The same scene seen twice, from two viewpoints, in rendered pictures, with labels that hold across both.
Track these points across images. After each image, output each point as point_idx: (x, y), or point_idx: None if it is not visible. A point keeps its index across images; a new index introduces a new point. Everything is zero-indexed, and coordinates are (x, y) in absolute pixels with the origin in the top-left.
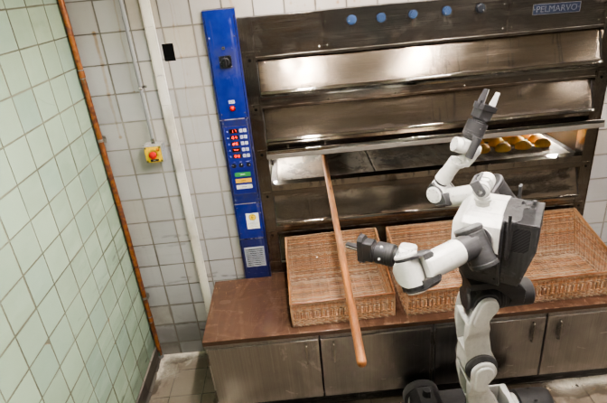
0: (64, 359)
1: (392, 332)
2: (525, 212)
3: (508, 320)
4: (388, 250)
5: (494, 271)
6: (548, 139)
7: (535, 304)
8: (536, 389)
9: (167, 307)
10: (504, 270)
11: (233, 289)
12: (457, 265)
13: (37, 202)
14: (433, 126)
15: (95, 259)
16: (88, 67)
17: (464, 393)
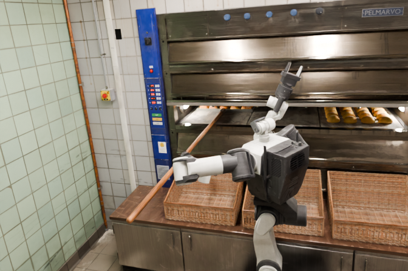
0: (20, 201)
1: (230, 238)
2: (286, 148)
3: (320, 249)
4: None
5: (263, 189)
6: (390, 118)
7: (344, 242)
8: None
9: (112, 197)
10: (269, 190)
11: (146, 191)
12: (213, 171)
13: (20, 107)
14: None
15: (61, 152)
16: (77, 41)
17: None
